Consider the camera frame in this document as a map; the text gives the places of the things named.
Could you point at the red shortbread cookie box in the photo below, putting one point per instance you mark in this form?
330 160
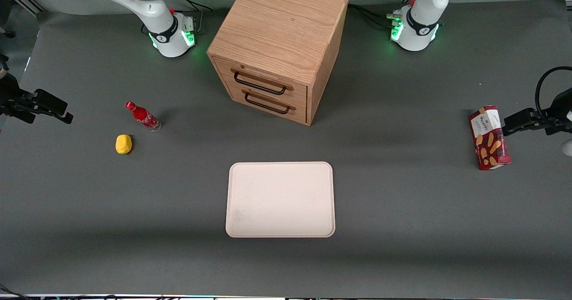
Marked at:
490 139

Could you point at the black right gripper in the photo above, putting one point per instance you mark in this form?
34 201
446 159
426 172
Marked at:
10 95

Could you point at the wooden drawer front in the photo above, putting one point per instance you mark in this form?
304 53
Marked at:
300 114
223 69

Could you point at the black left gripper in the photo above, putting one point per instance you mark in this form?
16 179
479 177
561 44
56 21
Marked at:
552 116

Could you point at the beige plastic tray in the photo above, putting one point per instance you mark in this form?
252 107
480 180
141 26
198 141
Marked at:
280 199

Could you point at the wooden drawer cabinet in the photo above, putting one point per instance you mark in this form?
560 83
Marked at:
281 18

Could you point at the dark grey table mat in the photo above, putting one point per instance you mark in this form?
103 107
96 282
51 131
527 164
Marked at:
402 224

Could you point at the red coke bottle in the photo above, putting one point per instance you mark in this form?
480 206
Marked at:
144 117

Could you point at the person in dark clothes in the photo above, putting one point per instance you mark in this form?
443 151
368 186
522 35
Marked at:
4 5

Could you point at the yellow lemon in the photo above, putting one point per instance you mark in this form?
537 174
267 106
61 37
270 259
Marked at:
124 144

